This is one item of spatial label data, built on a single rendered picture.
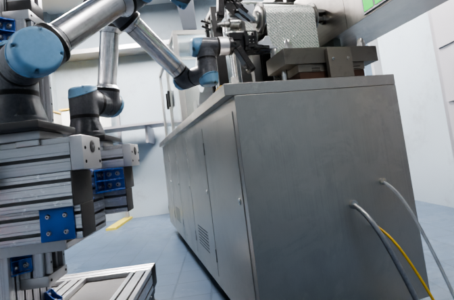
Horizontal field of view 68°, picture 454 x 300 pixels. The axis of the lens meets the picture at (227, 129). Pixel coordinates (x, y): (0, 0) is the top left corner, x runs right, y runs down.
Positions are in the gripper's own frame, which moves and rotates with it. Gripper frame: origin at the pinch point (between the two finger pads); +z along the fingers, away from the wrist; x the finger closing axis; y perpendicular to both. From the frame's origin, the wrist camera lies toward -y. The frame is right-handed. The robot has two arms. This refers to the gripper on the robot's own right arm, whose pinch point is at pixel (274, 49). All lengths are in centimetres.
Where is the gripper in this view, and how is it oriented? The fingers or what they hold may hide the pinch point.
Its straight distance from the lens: 146.8
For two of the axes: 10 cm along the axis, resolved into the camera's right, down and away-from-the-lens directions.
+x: -2.7, 1.1, 9.6
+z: 9.5, -1.0, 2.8
